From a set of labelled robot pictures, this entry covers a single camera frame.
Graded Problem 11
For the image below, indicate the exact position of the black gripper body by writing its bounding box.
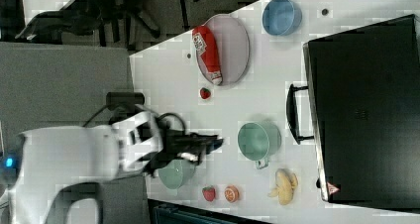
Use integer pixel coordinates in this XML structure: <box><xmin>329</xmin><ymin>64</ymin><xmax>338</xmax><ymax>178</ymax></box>
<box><xmin>142</xmin><ymin>131</ymin><xmax>200</xmax><ymax>177</ymax></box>

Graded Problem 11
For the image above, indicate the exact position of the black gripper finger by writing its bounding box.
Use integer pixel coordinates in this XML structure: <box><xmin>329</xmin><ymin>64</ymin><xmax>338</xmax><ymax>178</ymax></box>
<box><xmin>194</xmin><ymin>135</ymin><xmax>224</xmax><ymax>154</ymax></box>

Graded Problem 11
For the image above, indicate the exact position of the black toaster oven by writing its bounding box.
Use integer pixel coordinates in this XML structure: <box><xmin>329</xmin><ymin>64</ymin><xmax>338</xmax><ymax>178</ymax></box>
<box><xmin>302</xmin><ymin>14</ymin><xmax>420</xmax><ymax>213</ymax></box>

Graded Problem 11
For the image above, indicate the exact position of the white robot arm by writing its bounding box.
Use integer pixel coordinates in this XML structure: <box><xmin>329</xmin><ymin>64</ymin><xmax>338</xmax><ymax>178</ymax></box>
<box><xmin>1</xmin><ymin>111</ymin><xmax>223</xmax><ymax>224</ymax></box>

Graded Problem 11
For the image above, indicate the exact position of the green perforated colander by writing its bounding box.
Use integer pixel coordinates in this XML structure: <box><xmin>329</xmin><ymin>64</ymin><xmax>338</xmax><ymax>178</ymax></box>
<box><xmin>158</xmin><ymin>160</ymin><xmax>195</xmax><ymax>189</ymax></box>

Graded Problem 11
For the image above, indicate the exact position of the large red strawberry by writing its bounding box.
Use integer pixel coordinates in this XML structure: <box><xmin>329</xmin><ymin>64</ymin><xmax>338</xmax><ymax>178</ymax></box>
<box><xmin>202</xmin><ymin>186</ymin><xmax>216</xmax><ymax>202</ymax></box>

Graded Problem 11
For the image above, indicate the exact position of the small red strawberry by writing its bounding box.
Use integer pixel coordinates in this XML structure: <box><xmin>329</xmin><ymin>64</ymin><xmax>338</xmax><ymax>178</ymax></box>
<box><xmin>199</xmin><ymin>87</ymin><xmax>211</xmax><ymax>100</ymax></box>

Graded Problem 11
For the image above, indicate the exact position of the orange slice toy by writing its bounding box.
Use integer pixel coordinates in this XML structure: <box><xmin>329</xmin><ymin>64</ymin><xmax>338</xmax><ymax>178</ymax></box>
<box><xmin>224</xmin><ymin>185</ymin><xmax>240</xmax><ymax>203</ymax></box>

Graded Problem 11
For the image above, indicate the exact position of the dark blue crate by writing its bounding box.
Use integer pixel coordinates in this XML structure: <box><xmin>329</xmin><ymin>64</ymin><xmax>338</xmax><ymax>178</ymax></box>
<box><xmin>148</xmin><ymin>199</ymin><xmax>269</xmax><ymax>224</ymax></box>

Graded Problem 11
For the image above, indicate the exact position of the peeled banana toy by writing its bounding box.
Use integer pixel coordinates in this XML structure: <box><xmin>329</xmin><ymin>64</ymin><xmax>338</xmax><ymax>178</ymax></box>
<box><xmin>267</xmin><ymin>169</ymin><xmax>298</xmax><ymax>205</ymax></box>

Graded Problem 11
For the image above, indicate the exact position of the red ketchup bottle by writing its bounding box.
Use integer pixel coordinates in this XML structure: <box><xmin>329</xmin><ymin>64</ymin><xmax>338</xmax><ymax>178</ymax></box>
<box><xmin>192</xmin><ymin>25</ymin><xmax>223</xmax><ymax>85</ymax></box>

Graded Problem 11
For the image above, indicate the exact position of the grey round plate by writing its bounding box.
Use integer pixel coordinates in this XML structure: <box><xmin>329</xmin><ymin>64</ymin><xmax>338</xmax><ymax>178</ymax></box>
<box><xmin>195</xmin><ymin>14</ymin><xmax>250</xmax><ymax>86</ymax></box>

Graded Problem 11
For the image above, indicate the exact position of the blue bowl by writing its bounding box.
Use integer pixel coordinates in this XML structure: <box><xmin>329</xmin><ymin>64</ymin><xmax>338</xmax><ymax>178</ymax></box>
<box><xmin>262</xmin><ymin>0</ymin><xmax>302</xmax><ymax>36</ymax></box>

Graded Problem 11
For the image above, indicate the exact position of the green cup with handle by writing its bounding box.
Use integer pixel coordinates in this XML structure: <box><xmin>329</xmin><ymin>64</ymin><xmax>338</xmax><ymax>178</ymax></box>
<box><xmin>237</xmin><ymin>120</ymin><xmax>281</xmax><ymax>169</ymax></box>

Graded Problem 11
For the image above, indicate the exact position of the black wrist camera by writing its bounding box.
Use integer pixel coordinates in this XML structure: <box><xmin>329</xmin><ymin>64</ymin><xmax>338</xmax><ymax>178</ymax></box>
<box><xmin>106</xmin><ymin>92</ymin><xmax>145</xmax><ymax>111</ymax></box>

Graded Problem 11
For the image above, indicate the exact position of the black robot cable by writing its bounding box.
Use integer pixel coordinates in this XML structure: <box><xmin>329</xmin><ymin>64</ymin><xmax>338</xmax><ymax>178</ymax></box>
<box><xmin>82</xmin><ymin>104</ymin><xmax>187</xmax><ymax>133</ymax></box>

